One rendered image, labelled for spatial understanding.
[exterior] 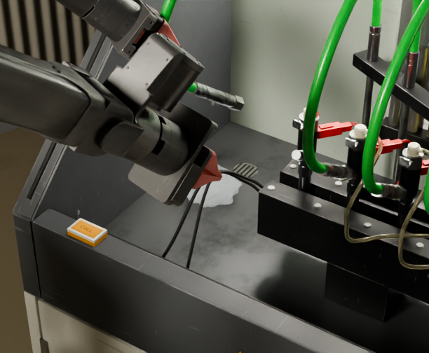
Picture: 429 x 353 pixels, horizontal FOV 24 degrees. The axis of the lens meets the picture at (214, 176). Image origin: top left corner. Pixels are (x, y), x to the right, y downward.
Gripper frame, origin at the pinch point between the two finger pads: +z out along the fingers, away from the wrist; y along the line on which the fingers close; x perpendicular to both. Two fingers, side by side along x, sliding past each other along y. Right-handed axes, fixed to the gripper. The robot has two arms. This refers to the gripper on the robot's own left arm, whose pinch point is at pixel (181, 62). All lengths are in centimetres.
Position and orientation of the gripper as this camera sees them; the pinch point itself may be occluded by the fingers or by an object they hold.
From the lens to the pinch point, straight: 135.7
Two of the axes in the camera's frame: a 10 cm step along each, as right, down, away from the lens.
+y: -2.6, -3.7, 8.9
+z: 7.5, 5.0, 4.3
